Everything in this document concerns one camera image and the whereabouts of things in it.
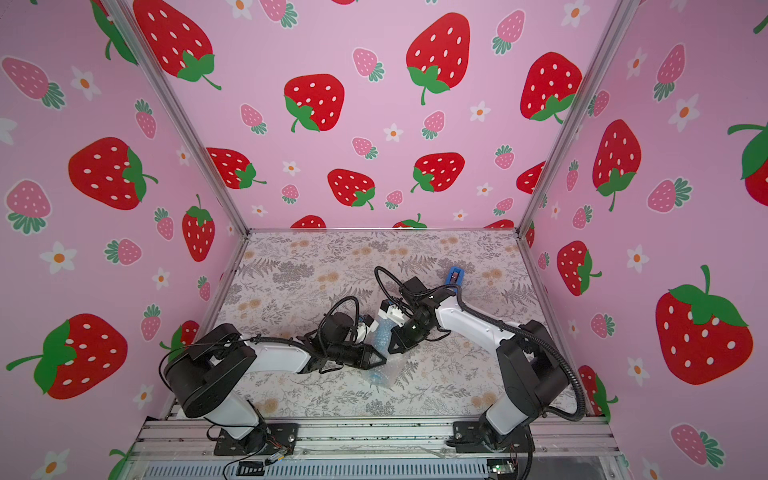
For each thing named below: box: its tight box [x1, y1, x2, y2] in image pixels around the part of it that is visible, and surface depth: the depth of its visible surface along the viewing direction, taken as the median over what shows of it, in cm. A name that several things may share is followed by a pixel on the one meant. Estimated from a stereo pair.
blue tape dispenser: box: [445, 266, 465, 285], surface depth 103 cm
